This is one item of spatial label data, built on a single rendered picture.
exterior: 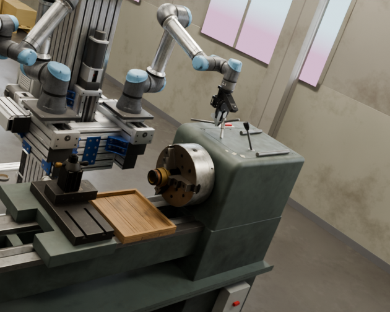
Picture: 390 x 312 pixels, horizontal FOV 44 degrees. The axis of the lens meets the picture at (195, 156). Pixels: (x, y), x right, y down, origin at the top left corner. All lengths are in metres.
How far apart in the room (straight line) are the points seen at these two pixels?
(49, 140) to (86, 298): 0.78
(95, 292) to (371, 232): 3.13
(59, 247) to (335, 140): 3.49
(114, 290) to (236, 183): 0.79
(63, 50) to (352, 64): 2.98
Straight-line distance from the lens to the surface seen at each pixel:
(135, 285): 2.49
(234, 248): 2.72
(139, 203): 2.46
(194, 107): 6.09
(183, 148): 2.33
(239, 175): 2.36
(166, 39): 2.79
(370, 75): 4.80
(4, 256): 2.00
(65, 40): 2.72
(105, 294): 2.39
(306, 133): 5.09
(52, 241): 1.98
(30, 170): 3.11
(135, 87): 2.76
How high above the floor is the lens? 2.08
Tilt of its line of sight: 22 degrees down
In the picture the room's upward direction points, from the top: 18 degrees clockwise
